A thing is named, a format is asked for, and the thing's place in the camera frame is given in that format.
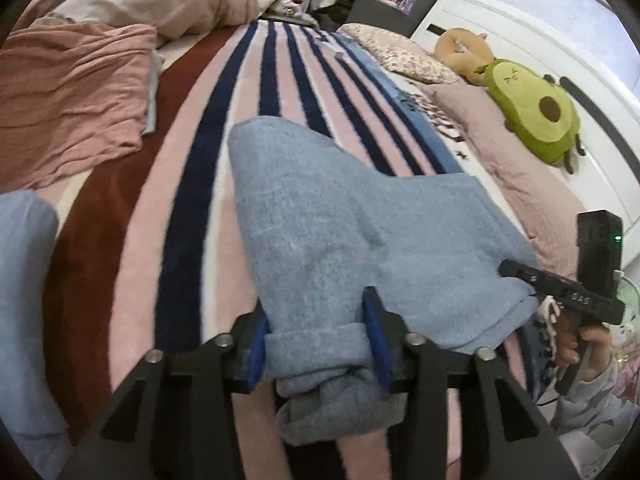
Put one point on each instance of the green avocado plush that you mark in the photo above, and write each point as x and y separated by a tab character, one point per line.
537	110

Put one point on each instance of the pink ribbed pillow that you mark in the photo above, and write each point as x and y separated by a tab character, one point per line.
545	207

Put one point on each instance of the grey-blue pants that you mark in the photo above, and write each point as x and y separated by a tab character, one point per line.
319	227

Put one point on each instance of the person's right hand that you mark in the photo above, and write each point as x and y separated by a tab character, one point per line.
566	342

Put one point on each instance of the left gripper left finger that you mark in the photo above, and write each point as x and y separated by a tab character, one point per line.
172	416

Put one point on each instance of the pink folded cloth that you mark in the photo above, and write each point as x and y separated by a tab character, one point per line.
72	96

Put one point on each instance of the white headboard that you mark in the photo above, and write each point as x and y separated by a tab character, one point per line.
607	177

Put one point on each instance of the striped fleece blanket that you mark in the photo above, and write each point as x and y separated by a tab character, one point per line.
149	254

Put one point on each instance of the small white remote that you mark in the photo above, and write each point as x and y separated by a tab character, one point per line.
337	53

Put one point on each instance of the floral pillow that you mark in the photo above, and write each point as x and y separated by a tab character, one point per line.
399	54

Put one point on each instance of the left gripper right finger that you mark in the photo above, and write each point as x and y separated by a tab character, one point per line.
503	434

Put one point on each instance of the folded light blue clothes stack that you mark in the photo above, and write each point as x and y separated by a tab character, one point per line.
28	229

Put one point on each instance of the white printed bed sheet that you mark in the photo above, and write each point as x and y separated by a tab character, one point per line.
450	132

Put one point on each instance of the tan donut plush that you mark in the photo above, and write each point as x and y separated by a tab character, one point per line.
464	52

